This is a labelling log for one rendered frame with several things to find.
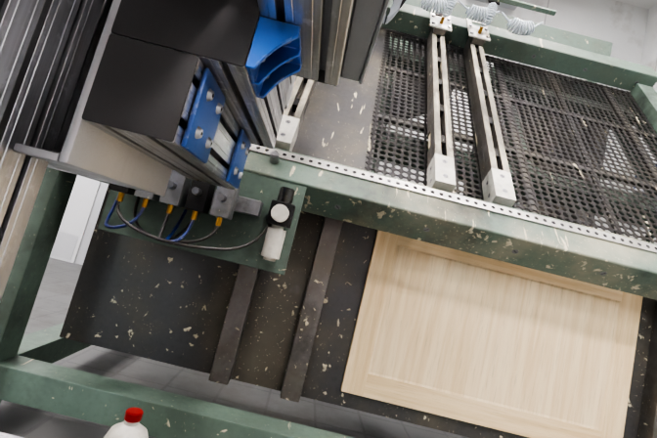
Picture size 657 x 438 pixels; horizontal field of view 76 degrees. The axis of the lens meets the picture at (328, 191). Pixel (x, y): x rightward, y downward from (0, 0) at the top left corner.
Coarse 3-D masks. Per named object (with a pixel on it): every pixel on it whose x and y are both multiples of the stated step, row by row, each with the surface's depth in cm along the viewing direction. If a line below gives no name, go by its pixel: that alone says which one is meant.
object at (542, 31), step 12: (408, 0) 239; (420, 0) 239; (456, 12) 239; (492, 24) 239; (504, 24) 240; (540, 24) 241; (540, 36) 240; (552, 36) 240; (564, 36) 240; (576, 36) 241; (588, 36) 241; (588, 48) 240; (600, 48) 240
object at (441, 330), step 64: (384, 256) 136; (448, 256) 137; (384, 320) 134; (448, 320) 135; (512, 320) 136; (576, 320) 137; (384, 384) 131; (448, 384) 132; (512, 384) 133; (576, 384) 134
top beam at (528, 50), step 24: (384, 24) 202; (408, 24) 200; (456, 24) 196; (480, 24) 201; (504, 48) 200; (528, 48) 198; (552, 48) 198; (576, 48) 203; (576, 72) 202; (600, 72) 200; (624, 72) 199; (648, 72) 198
